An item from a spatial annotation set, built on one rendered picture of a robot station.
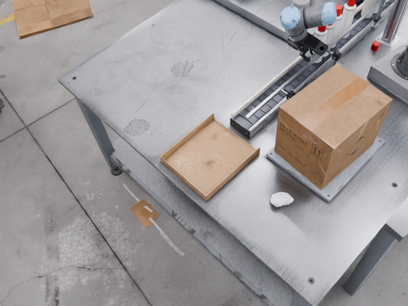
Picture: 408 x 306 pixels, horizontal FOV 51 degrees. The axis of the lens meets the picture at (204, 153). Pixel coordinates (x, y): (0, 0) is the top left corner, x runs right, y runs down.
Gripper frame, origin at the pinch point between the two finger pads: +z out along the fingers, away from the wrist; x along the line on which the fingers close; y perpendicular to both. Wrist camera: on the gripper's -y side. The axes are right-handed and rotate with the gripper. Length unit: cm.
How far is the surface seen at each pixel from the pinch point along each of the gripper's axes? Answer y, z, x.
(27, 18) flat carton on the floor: 255, 64, 75
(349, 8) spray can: -0.6, 1.9, -25.0
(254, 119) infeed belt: -2.4, -15.1, 37.3
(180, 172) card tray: 4, -29, 71
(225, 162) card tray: -6, -21, 58
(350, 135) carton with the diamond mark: -41, -35, 24
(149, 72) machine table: 55, -15, 47
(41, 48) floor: 215, 59, 86
